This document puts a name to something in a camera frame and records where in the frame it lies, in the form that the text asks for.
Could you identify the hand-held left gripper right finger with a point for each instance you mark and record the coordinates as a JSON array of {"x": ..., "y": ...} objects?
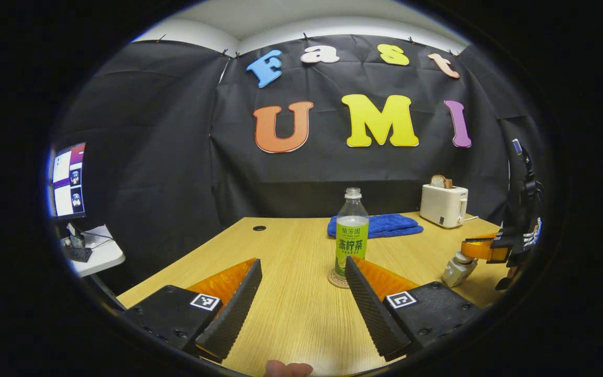
[{"x": 369, "y": 314}]

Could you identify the round beige coaster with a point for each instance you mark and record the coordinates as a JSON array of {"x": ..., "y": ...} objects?
[{"x": 335, "y": 280}]

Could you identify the black keyboard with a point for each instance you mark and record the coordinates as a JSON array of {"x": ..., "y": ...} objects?
[{"x": 77, "y": 254}]

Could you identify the white side table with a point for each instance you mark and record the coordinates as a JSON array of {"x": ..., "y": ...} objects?
[{"x": 105, "y": 256}]

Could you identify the computer monitor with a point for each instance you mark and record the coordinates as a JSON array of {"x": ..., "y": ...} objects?
[{"x": 68, "y": 180}]

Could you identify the green label water bottle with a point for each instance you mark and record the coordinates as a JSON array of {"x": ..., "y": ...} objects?
[{"x": 352, "y": 241}]

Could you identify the white teacup lid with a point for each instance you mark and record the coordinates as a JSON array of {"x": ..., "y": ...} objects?
[{"x": 462, "y": 257}]

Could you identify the white toaster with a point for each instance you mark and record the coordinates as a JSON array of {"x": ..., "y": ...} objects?
[{"x": 442, "y": 205}]

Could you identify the bread slice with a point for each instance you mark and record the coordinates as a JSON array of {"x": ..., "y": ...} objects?
[{"x": 440, "y": 181}]

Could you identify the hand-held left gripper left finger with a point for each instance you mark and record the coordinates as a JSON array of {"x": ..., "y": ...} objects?
[{"x": 236, "y": 314}]

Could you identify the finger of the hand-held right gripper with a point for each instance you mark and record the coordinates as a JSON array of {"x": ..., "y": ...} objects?
[
  {"x": 482, "y": 251},
  {"x": 492, "y": 236}
]

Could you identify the blue towel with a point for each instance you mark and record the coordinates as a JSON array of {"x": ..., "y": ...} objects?
[{"x": 393, "y": 225}]

